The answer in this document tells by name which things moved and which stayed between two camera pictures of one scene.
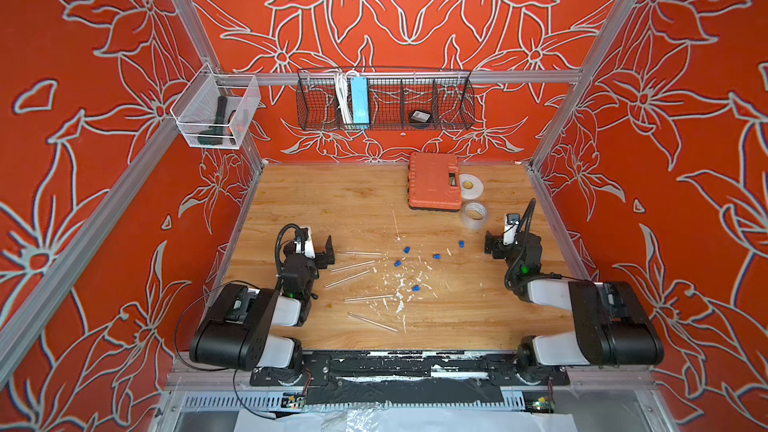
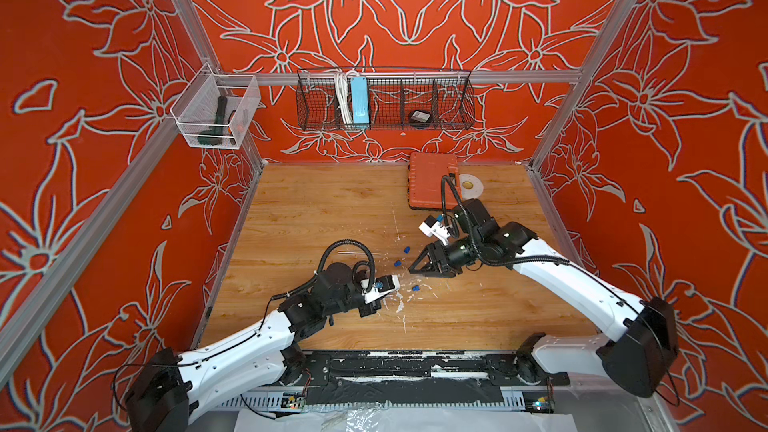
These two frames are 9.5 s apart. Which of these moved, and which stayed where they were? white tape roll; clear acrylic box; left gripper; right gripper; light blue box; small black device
Moved: right gripper; left gripper
Stayed: small black device; white tape roll; light blue box; clear acrylic box
